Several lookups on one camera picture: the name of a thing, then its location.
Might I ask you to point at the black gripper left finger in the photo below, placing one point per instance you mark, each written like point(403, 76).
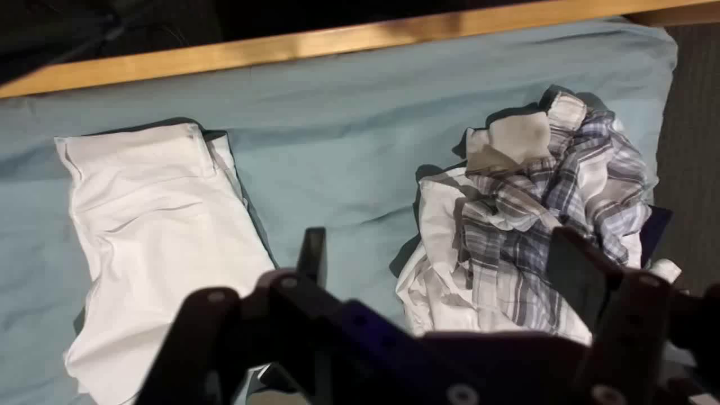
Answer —
point(218, 336)

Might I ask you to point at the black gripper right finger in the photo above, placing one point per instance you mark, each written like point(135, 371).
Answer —
point(651, 344)

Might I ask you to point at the dark navy cloth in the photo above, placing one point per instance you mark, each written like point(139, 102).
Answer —
point(652, 230)

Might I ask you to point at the white folded cloth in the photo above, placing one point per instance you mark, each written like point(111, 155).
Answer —
point(157, 214)

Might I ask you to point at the blue bed sheet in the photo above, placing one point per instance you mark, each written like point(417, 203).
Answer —
point(336, 142)

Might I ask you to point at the plaid shirt pile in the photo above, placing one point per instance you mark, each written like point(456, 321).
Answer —
point(484, 228)

